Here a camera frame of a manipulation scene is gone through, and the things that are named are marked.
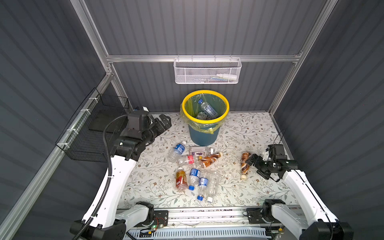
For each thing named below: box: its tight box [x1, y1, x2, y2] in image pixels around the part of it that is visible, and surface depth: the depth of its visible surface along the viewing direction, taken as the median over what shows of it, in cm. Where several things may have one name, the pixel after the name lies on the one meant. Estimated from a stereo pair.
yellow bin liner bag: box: [180, 90, 230, 135], surface depth 93 cm
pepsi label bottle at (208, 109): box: [198, 99, 219, 118], surface depth 96 cm
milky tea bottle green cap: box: [197, 111, 208, 120], surface depth 98 cm
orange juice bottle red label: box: [175, 167, 188, 192], surface depth 82 cm
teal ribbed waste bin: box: [181, 90, 230, 147], surface depth 95 cm
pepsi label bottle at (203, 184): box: [197, 177, 209, 201], surface depth 82 cm
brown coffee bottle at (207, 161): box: [200, 152, 223, 168], surface depth 91 cm
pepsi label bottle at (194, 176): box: [188, 164, 201, 191], surface depth 85 cm
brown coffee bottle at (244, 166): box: [240, 151, 251, 180], surface depth 88 cm
